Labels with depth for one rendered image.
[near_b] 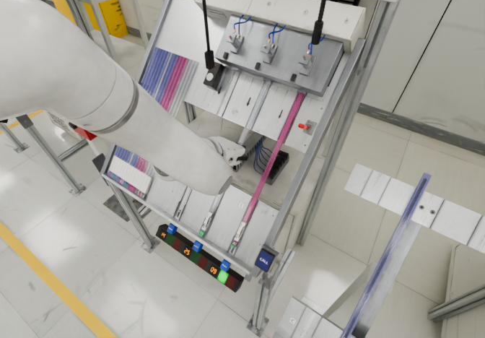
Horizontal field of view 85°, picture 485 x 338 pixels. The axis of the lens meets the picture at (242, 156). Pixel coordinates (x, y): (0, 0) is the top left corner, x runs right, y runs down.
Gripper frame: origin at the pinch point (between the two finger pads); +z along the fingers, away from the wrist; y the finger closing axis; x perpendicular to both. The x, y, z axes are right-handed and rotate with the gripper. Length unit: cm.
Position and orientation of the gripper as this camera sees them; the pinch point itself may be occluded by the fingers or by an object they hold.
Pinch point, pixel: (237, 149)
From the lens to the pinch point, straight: 80.5
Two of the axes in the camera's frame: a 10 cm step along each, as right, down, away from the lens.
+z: 4.4, -1.0, 8.9
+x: -3.2, 9.1, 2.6
